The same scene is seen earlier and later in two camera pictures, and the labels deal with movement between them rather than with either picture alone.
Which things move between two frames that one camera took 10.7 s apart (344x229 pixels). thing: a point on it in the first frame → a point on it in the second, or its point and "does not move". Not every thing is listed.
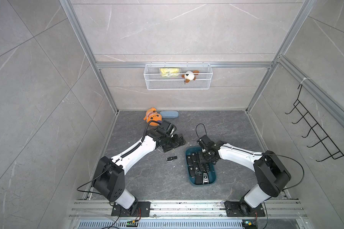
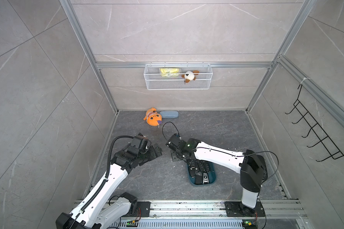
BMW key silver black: x=205 y=178 does not move
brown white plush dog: x=190 y=75 does not move
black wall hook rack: x=334 y=151 does not move
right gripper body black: x=206 y=157 → x=178 y=154
